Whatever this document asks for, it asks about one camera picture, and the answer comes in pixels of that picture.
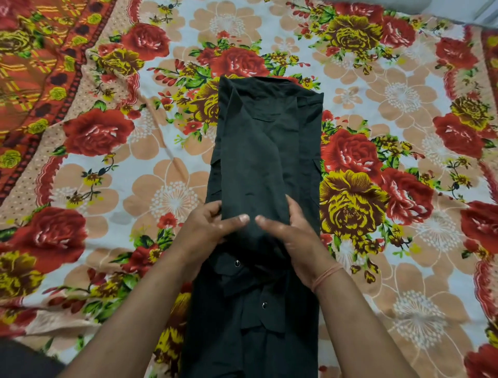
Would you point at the person's left hand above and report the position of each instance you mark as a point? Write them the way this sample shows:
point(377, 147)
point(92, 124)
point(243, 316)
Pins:
point(198, 241)

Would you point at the dark green shirt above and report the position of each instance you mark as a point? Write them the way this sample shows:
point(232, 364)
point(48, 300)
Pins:
point(264, 155)

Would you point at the person's left forearm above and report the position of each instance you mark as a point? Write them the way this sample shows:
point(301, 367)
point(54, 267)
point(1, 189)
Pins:
point(128, 331)

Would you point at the person's right forearm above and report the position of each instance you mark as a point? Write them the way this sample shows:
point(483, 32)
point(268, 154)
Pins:
point(358, 335)

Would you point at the person's right hand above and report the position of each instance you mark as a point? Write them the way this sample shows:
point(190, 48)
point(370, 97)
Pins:
point(303, 249)

